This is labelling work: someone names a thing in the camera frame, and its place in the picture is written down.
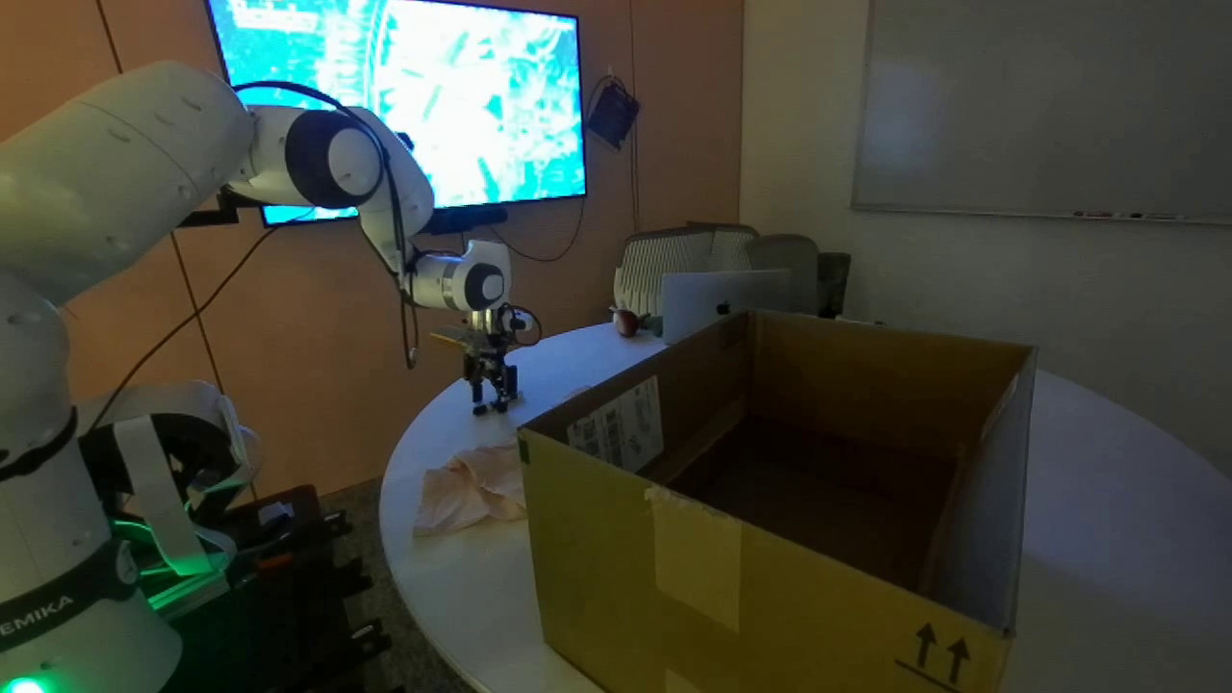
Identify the wall-mounted TV screen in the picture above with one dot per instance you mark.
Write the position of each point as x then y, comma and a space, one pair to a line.
437, 89

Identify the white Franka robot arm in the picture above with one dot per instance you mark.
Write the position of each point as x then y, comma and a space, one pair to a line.
91, 207

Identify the open cardboard box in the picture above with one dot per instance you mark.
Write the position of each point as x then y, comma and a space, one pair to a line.
770, 542

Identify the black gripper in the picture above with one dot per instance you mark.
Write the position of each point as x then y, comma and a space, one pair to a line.
486, 343

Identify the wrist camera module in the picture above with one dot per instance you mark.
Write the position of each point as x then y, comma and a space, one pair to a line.
518, 326

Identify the black pouch on wall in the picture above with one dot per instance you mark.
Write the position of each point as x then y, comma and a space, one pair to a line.
613, 115

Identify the black equipment cart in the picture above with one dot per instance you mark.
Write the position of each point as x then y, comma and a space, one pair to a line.
283, 604

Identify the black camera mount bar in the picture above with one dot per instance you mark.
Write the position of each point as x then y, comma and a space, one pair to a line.
214, 210

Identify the whiteboard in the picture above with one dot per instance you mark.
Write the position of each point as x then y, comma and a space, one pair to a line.
1053, 102

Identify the peach towel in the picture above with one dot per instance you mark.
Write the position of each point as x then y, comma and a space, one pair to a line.
465, 491

